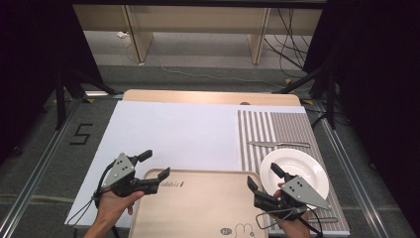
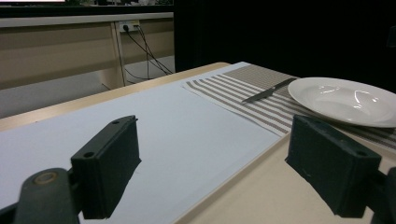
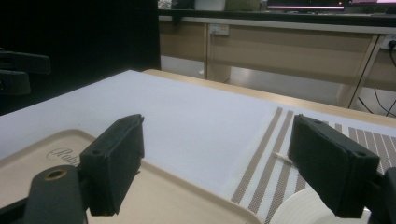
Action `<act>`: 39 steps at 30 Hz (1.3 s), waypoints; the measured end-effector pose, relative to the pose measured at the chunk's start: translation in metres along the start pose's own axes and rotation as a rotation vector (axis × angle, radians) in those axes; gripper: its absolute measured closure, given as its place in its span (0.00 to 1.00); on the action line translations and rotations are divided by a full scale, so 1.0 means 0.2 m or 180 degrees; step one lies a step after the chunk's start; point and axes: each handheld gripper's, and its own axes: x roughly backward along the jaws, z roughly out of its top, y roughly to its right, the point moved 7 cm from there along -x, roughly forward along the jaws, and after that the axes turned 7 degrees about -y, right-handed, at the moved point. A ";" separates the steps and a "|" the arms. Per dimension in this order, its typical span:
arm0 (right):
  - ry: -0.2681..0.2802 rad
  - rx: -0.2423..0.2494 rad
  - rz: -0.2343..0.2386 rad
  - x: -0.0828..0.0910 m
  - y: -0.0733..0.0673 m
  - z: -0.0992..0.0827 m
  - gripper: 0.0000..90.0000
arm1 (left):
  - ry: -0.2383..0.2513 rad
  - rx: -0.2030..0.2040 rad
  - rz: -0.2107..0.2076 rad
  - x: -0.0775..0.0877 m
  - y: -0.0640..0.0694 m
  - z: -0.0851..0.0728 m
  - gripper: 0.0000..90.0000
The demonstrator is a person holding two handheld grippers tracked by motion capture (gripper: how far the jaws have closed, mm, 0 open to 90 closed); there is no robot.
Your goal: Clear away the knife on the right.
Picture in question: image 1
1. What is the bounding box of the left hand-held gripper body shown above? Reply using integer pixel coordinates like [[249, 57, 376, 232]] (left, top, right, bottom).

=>
[[100, 152, 160, 198]]

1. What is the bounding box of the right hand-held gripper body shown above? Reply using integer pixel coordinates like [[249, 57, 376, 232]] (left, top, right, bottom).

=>
[[253, 175, 332, 222]]

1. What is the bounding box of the white round plate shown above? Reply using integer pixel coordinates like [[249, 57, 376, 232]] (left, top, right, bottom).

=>
[[259, 148, 331, 210]]

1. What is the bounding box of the silver table knife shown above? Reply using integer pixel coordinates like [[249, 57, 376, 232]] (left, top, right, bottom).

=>
[[247, 141, 311, 149]]

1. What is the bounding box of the silver fork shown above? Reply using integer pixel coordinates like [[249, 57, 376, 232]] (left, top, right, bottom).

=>
[[310, 216, 339, 224]]

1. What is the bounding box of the beige serving tray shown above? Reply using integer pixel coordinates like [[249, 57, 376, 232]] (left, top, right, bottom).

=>
[[128, 168, 269, 238]]

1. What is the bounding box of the person's right hand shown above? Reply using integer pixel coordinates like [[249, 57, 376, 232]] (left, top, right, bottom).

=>
[[272, 183, 312, 238]]

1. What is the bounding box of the person's left hand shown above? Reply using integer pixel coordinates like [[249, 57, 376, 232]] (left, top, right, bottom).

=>
[[95, 190, 147, 226]]

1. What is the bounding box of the white board sheet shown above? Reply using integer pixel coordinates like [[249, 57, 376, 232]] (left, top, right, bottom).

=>
[[64, 100, 351, 237]]

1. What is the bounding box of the striped grey placemat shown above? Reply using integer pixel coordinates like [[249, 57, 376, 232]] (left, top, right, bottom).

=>
[[237, 109, 351, 232]]

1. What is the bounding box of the light wooden table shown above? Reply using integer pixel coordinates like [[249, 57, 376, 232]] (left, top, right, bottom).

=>
[[122, 88, 302, 107]]

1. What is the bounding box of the black metal stand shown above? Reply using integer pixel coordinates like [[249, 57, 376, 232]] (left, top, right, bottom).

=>
[[272, 64, 339, 131], [53, 69, 121, 131]]

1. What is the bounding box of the black curtain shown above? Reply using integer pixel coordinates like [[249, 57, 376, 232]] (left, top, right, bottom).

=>
[[302, 0, 420, 229], [0, 0, 104, 163]]

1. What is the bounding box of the left hand-held gripper cable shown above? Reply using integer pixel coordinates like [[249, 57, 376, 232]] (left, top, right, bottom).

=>
[[65, 161, 117, 229]]

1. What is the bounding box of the right hand-held gripper black cable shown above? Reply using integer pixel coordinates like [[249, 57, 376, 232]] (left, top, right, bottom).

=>
[[296, 204, 325, 238]]

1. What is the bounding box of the grey cable loop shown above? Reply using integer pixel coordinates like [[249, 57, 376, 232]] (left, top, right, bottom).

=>
[[256, 207, 299, 231]]

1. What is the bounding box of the aluminium floor rail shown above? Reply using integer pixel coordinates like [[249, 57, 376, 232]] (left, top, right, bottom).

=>
[[0, 98, 83, 238], [313, 100, 388, 238]]

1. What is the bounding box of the bundle of black cables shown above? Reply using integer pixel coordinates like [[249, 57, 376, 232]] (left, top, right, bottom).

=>
[[263, 8, 312, 79]]

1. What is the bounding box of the light wooden desk frame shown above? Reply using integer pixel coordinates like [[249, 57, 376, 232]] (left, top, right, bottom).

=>
[[72, 4, 323, 65]]

